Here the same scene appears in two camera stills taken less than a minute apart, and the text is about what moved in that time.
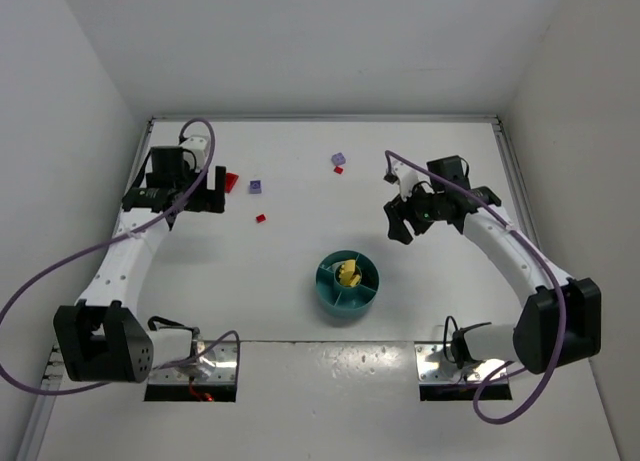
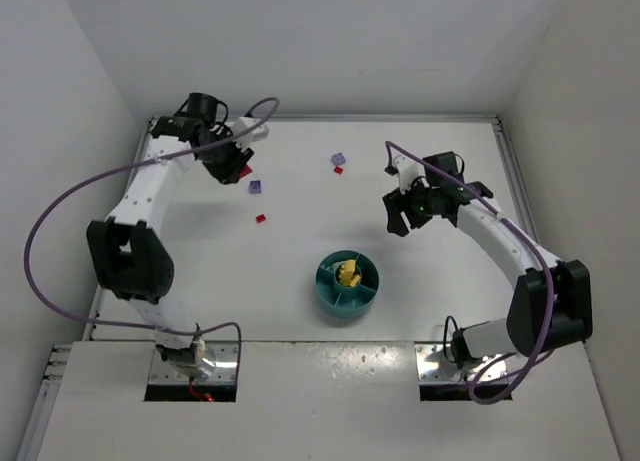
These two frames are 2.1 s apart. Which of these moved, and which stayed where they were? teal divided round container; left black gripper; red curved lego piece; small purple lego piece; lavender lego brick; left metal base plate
Moved: left black gripper; red curved lego piece
Stayed: lavender lego brick; left metal base plate; small purple lego piece; teal divided round container
